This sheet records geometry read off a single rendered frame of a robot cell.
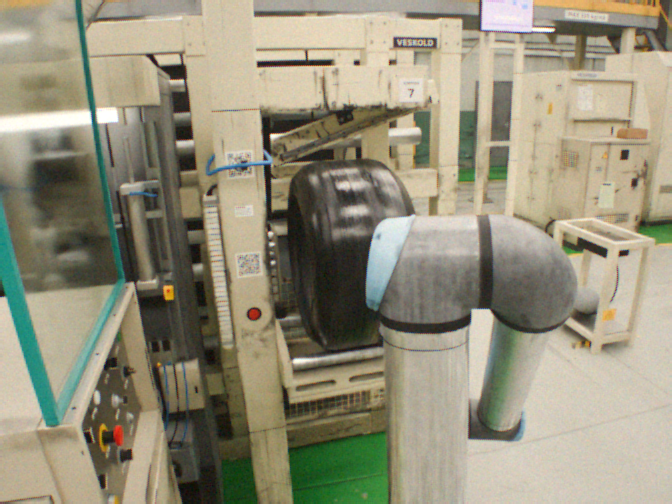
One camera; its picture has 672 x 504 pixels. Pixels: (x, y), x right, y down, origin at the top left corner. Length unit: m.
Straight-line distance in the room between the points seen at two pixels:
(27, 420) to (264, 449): 1.06
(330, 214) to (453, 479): 0.76
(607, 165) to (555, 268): 5.11
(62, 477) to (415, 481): 0.50
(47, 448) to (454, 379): 0.56
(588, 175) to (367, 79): 4.16
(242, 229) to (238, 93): 0.37
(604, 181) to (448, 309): 5.19
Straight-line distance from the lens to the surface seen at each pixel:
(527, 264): 0.54
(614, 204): 5.86
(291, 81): 1.55
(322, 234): 1.19
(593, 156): 5.51
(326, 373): 1.46
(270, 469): 1.77
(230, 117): 1.27
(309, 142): 1.70
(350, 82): 1.60
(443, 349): 0.56
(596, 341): 3.48
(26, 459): 0.78
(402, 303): 0.54
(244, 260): 1.34
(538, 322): 0.60
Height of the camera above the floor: 1.67
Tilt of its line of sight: 18 degrees down
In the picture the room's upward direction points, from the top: 2 degrees counter-clockwise
